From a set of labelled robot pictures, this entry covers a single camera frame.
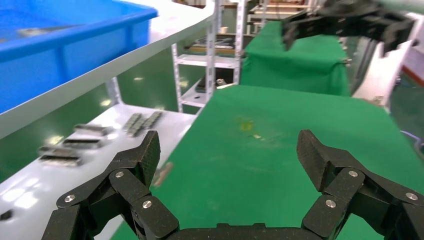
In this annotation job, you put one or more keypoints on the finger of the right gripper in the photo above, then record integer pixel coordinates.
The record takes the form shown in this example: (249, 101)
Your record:
(308, 26)
(397, 33)

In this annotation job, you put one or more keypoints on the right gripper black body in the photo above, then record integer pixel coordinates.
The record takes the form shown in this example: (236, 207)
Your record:
(357, 18)

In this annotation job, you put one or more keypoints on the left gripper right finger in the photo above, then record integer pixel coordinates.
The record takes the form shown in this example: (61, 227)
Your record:
(344, 184)

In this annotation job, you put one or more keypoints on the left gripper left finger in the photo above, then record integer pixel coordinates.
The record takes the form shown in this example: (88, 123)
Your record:
(132, 185)

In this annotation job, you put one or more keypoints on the green table cloth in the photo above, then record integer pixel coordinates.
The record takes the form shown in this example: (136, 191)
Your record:
(298, 66)
(265, 165)

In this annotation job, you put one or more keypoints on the white flat panel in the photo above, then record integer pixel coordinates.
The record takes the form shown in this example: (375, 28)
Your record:
(381, 76)

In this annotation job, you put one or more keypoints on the small white tape scrap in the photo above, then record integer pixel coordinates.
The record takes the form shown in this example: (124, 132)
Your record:
(257, 136)

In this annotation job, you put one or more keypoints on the white metal shelf board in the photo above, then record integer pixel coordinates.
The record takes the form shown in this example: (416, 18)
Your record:
(99, 74)

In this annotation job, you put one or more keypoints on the white storage rack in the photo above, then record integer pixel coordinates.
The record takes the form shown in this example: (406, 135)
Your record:
(195, 61)

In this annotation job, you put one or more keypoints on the tiny black clip part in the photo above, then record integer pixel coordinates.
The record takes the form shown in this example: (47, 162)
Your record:
(6, 215)

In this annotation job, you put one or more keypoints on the blue plastic bin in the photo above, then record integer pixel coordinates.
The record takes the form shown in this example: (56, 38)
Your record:
(66, 59)

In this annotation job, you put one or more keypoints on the white perforated shelf post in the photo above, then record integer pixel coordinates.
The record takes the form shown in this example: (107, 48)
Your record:
(213, 66)
(113, 92)

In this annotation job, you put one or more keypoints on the stamped sheet metal bracket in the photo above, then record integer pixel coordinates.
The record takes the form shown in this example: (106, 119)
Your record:
(43, 31)

